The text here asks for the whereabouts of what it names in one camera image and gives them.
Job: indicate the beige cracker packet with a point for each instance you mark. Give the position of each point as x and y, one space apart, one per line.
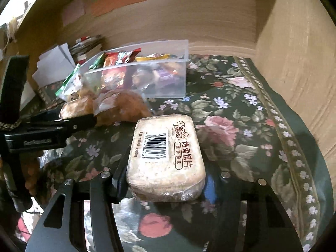
165 160

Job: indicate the purple label snack packet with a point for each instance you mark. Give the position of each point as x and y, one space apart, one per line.
165 74

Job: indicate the white paper sheets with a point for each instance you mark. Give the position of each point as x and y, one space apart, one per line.
52 60

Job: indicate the red snack packet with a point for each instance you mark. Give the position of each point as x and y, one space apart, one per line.
113 59

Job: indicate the green edged clear bag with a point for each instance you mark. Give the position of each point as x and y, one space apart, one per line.
68 81

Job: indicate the green snack packet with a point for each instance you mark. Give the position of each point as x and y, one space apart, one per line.
98 60

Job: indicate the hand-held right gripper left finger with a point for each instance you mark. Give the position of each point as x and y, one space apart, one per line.
118 186

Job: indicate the orange sticky note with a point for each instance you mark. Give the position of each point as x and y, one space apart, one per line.
118 1

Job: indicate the yellow snack packet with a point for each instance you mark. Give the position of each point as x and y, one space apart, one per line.
155 57

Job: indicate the pink sticky note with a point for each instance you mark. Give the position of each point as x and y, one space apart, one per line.
74 11

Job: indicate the stack of books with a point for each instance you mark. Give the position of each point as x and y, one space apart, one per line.
88 46

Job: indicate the wooden desk shelf unit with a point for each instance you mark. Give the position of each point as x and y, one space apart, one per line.
197 18

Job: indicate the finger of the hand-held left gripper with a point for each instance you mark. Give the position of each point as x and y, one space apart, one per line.
47 134

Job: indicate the floral tablecloth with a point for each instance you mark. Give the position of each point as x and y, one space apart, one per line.
236 105

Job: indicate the clear bread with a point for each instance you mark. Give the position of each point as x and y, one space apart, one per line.
77 109
123 106

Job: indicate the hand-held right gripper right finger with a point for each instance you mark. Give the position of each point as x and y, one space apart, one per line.
210 193

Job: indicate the clear plastic storage container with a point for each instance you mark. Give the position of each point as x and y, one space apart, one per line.
162 86

